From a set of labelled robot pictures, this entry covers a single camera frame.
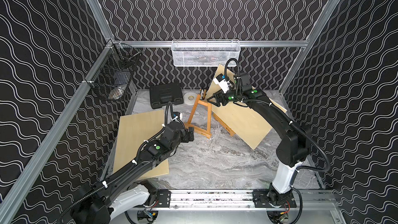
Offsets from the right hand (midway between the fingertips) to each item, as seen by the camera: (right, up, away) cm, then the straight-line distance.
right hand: (211, 95), depth 83 cm
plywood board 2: (+15, -11, +7) cm, 20 cm away
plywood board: (-50, -21, +17) cm, 57 cm away
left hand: (-13, -15, -5) cm, 21 cm away
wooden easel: (-1, -21, +9) cm, 23 cm away
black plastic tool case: (-34, +2, +28) cm, 44 cm away
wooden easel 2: (+8, -17, +14) cm, 23 cm away
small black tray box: (-4, +5, +34) cm, 35 cm away
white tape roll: (-14, 0, +30) cm, 34 cm away
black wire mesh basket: (-60, +11, +12) cm, 62 cm away
